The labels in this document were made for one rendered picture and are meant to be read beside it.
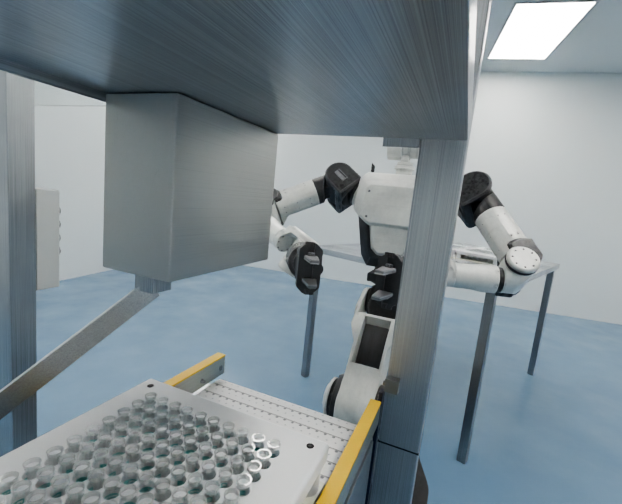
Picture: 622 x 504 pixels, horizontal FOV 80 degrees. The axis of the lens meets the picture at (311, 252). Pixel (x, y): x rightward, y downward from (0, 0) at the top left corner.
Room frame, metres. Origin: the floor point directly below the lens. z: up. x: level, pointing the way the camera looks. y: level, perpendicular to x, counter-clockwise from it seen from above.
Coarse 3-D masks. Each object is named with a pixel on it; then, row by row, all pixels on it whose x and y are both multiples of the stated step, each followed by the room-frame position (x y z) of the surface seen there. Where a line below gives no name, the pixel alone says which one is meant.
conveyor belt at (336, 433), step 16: (224, 384) 0.57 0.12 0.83; (224, 400) 0.52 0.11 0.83; (240, 400) 0.53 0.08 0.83; (256, 400) 0.53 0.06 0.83; (272, 400) 0.54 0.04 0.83; (256, 416) 0.49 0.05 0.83; (272, 416) 0.49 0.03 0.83; (288, 416) 0.50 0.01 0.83; (304, 416) 0.50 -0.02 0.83; (320, 416) 0.51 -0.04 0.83; (304, 432) 0.46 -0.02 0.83; (320, 432) 0.47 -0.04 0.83; (336, 432) 0.47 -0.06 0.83; (352, 432) 0.48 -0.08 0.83; (336, 448) 0.44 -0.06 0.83; (320, 480) 0.38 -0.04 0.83
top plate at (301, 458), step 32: (160, 384) 0.42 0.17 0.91; (96, 416) 0.35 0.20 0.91; (224, 416) 0.37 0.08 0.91; (32, 448) 0.30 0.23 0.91; (64, 448) 0.30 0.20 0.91; (96, 448) 0.31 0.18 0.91; (288, 448) 0.33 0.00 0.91; (320, 448) 0.34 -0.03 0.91; (32, 480) 0.26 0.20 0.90; (288, 480) 0.29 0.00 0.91
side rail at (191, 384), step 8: (224, 360) 0.60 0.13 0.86; (208, 368) 0.56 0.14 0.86; (216, 368) 0.58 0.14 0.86; (192, 376) 0.52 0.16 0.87; (200, 376) 0.54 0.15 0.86; (208, 376) 0.56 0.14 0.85; (216, 376) 0.58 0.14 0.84; (184, 384) 0.51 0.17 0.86; (192, 384) 0.52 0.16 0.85; (200, 384) 0.54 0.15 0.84; (192, 392) 0.52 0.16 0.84
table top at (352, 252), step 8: (328, 248) 2.21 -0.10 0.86; (336, 248) 2.25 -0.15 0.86; (344, 248) 2.29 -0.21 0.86; (352, 248) 2.33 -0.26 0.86; (360, 248) 2.37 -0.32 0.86; (336, 256) 2.12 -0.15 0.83; (344, 256) 2.08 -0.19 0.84; (352, 256) 2.05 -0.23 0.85; (360, 256) 2.02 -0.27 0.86; (544, 264) 2.53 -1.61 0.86; (552, 264) 2.58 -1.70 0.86; (536, 272) 2.10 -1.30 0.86; (544, 272) 2.25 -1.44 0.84
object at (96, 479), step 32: (160, 416) 0.35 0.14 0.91; (128, 448) 0.30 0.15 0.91; (160, 448) 0.30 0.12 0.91; (192, 448) 0.31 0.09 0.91; (224, 448) 0.31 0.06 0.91; (64, 480) 0.26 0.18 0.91; (96, 480) 0.26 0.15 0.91; (128, 480) 0.27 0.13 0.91; (160, 480) 0.27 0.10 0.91; (192, 480) 0.28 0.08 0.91; (224, 480) 0.28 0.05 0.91
